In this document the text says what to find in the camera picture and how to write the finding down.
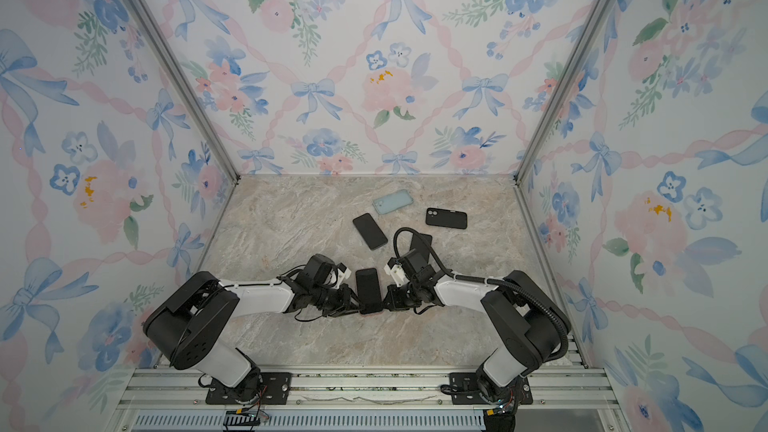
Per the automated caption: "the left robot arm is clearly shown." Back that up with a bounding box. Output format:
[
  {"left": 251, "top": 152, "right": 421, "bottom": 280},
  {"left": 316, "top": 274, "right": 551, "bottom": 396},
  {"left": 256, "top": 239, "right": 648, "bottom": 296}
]
[{"left": 143, "top": 254, "right": 361, "bottom": 402}]

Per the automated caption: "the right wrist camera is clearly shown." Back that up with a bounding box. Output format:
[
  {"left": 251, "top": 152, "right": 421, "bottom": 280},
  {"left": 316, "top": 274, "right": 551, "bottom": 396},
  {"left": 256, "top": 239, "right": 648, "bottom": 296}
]
[{"left": 384, "top": 258, "right": 408, "bottom": 287}]

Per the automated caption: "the corner aluminium post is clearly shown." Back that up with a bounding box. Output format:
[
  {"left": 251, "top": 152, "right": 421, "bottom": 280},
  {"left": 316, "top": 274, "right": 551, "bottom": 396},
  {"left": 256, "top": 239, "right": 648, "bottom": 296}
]
[
  {"left": 124, "top": 0, "right": 240, "bottom": 184},
  {"left": 514, "top": 0, "right": 615, "bottom": 188}
]

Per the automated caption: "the right corner aluminium post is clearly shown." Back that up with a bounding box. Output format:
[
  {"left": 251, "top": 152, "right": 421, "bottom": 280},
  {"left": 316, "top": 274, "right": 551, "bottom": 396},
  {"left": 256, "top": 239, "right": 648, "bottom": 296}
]
[{"left": 514, "top": 0, "right": 615, "bottom": 188}]

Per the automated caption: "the aluminium rail frame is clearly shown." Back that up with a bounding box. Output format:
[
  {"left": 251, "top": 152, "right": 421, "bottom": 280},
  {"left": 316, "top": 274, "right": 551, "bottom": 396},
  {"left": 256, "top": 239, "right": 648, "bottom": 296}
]
[{"left": 106, "top": 366, "right": 629, "bottom": 431}]

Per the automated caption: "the pink phone case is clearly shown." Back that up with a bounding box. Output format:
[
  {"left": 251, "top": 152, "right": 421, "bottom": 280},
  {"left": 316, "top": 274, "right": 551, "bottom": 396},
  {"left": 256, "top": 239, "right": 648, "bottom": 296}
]
[{"left": 359, "top": 302, "right": 384, "bottom": 316}]

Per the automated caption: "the blue-edged black phone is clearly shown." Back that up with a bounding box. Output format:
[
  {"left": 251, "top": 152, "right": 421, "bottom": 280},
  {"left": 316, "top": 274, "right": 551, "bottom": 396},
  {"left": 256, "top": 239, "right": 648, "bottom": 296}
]
[{"left": 352, "top": 213, "right": 388, "bottom": 250}]

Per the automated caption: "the light blue phone case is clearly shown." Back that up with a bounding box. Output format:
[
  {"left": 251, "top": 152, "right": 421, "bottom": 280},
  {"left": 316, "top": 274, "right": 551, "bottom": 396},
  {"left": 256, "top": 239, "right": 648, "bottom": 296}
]
[{"left": 373, "top": 189, "right": 414, "bottom": 215}]

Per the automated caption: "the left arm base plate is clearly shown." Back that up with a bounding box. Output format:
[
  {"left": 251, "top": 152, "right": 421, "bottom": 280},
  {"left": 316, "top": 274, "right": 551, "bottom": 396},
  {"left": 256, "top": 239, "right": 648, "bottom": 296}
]
[{"left": 203, "top": 372, "right": 293, "bottom": 406}]

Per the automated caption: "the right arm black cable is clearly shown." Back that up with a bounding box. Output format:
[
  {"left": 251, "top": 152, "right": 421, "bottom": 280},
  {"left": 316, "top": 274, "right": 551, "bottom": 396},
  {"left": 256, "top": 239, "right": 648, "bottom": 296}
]
[{"left": 392, "top": 226, "right": 571, "bottom": 364}]

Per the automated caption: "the grey-edged black phone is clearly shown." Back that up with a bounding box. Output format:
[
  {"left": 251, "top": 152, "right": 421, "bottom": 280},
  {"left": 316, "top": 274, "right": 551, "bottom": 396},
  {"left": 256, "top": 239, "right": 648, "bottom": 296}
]
[{"left": 409, "top": 233, "right": 433, "bottom": 261}]

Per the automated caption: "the left corner aluminium post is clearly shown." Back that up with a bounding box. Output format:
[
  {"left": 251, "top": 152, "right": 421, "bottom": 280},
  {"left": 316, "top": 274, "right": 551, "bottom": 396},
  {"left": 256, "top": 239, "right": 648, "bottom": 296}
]
[{"left": 124, "top": 0, "right": 240, "bottom": 184}]

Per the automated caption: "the black phone case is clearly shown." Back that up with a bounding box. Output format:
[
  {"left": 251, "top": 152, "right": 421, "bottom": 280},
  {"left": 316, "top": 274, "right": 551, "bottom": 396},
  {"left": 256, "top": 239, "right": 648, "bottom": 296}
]
[{"left": 425, "top": 208, "right": 468, "bottom": 230}]

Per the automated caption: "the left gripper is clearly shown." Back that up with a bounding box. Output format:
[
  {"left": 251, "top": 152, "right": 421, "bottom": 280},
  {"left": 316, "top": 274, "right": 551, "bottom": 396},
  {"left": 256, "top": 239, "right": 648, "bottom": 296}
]
[{"left": 312, "top": 283, "right": 368, "bottom": 318}]

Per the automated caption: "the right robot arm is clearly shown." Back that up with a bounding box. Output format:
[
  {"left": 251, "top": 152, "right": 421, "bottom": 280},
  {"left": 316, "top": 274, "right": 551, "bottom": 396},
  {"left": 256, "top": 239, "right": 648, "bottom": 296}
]
[{"left": 384, "top": 251, "right": 571, "bottom": 404}]

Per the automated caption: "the purple-edged black phone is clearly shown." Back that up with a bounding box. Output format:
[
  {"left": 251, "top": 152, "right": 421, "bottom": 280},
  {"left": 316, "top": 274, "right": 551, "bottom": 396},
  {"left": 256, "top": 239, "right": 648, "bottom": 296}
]
[{"left": 355, "top": 268, "right": 383, "bottom": 307}]

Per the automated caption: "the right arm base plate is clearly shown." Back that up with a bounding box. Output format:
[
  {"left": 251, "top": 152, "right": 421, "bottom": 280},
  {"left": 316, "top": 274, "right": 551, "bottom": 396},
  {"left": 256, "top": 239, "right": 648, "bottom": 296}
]
[{"left": 439, "top": 372, "right": 533, "bottom": 407}]

